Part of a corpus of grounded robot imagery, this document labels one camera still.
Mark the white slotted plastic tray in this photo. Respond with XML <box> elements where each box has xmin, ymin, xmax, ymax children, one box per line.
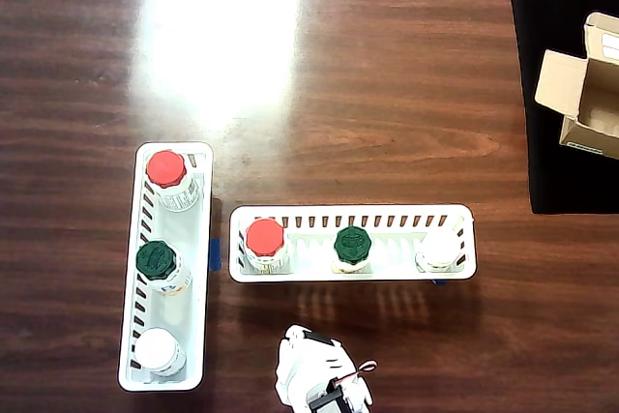
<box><xmin>117</xmin><ymin>140</ymin><xmax>215</xmax><ymax>393</ymax></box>
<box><xmin>227</xmin><ymin>203</ymin><xmax>479</xmax><ymax>284</ymax></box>

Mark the labelled cardboard box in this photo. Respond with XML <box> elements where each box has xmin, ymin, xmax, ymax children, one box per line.
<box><xmin>533</xmin><ymin>11</ymin><xmax>619</xmax><ymax>162</ymax></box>

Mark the black mat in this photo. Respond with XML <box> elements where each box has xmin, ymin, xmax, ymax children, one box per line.
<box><xmin>508</xmin><ymin>0</ymin><xmax>619</xmax><ymax>215</ymax></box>

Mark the red white servo cable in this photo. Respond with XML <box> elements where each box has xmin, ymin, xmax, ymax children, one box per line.
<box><xmin>346</xmin><ymin>360</ymin><xmax>379</xmax><ymax>379</ymax></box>

